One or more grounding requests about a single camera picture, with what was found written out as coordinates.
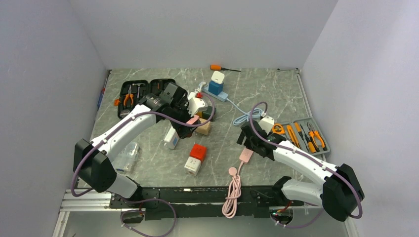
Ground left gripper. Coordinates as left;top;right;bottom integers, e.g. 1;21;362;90
168;97;201;138

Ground pink power strip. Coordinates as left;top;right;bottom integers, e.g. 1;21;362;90
239;148;253;164

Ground light blue cable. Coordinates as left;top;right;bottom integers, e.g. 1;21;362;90
226;98;265;127

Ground pink cube socket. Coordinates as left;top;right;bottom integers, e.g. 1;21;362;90
186;115;200;125

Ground dark green cube socket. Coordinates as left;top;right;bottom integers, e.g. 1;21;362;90
201;106;217;121

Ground beige cube socket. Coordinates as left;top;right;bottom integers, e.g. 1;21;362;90
195;118;211;135

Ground black tool case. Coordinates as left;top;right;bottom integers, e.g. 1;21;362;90
114;79;176;119

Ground blue cube socket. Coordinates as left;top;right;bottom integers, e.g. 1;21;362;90
209;81;224;95

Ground light blue power strip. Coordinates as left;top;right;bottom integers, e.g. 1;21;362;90
202;86;228;102

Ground red cube socket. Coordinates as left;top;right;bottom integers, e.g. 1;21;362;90
189;144;207;162

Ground grey tool tray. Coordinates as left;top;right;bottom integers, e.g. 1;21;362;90
279;117;331;155

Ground white cube socket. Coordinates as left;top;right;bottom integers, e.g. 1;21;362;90
184;157;202;176

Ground pink cable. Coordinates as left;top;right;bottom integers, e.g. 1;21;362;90
222;160;246;219

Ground clear plastic screw box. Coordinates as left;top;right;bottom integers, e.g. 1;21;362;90
112;142;140;173

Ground white long power strip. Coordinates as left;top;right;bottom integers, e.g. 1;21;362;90
164;126;179;150

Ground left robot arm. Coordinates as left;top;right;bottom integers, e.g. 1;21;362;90
71;82;208;207

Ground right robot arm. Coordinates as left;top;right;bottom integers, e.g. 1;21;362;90
237;120;365;222

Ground white charger plug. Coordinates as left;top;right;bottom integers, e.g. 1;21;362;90
211;71;225;84

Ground orange tape measure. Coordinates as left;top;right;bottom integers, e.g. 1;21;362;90
271;123;285;135

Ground orange utility knife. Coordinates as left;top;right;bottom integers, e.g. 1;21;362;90
286;125;301;149

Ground orange pliers in case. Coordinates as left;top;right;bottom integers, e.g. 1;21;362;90
123;85;133;108

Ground orange pliers in tray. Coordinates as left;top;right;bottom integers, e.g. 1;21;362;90
306;122;327;152

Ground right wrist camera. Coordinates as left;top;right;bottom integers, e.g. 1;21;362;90
258;116;275;134

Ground orange handled screwdriver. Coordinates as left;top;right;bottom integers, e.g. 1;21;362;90
210;65;241;72

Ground blue pen at wall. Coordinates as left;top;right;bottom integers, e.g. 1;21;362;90
97;79;108;109

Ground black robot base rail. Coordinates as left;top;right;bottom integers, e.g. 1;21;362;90
110;186;303;220

